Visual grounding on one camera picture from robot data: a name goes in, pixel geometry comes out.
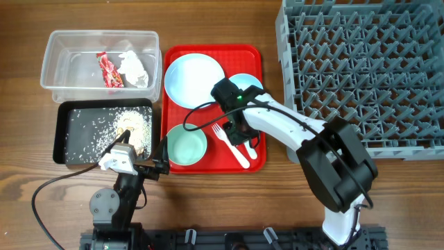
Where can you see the white plastic spoon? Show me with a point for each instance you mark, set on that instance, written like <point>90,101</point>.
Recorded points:
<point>251,152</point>

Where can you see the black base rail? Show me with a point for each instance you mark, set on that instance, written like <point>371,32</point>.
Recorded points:
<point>367,238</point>

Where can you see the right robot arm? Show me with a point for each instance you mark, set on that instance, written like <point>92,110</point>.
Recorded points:
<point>337,166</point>

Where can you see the green bowl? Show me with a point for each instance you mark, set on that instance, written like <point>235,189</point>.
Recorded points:
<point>186,147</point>

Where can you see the light blue bowl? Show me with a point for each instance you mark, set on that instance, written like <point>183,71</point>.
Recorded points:
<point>244,81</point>

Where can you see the rice and food scraps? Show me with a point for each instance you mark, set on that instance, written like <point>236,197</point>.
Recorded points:
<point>133,128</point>

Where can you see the white tissue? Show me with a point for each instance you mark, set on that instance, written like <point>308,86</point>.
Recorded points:
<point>133,70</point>

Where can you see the black food waste tray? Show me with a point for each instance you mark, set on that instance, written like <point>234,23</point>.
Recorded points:
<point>66,107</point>

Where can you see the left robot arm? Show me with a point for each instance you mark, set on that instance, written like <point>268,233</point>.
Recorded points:
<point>113,208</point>

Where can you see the white plastic fork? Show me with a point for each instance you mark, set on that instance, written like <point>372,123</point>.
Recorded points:
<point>220,133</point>

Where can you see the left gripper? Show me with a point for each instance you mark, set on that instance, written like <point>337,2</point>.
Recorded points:
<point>160,158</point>

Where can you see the clear plastic waste bin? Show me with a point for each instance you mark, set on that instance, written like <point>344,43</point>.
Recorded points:
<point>72,72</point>

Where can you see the light blue plate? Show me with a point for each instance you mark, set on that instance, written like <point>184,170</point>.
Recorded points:
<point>189,79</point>

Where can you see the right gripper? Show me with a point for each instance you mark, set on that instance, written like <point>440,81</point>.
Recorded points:
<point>235,136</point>

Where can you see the grey dishwasher rack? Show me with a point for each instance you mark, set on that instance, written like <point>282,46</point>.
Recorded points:
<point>376,64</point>

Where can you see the red snack wrapper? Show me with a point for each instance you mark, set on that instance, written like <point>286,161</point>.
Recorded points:
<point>111,77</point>

